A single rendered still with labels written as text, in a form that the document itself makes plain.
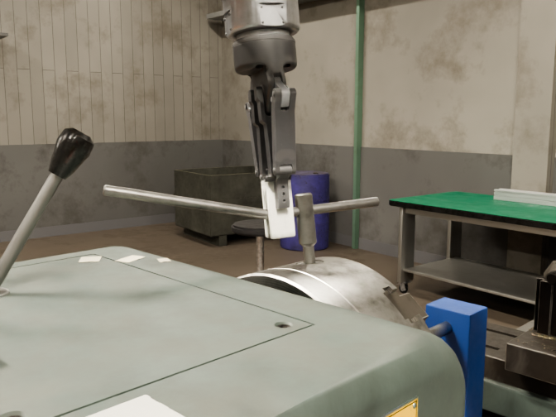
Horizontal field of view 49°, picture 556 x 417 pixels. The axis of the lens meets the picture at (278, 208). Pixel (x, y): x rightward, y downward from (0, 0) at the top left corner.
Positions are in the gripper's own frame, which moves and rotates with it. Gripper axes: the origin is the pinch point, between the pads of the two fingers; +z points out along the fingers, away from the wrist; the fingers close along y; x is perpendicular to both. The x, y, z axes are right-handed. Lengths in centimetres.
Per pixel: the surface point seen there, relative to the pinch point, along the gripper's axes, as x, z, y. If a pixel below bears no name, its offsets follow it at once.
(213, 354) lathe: -15.0, 7.4, 29.8
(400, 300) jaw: 11.7, 11.7, 7.3
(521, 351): 47, 30, -16
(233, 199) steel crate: 137, 23, -582
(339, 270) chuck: 5.6, 7.7, 4.2
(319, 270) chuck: 3.1, 7.4, 4.1
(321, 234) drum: 216, 67, -531
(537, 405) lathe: 50, 41, -17
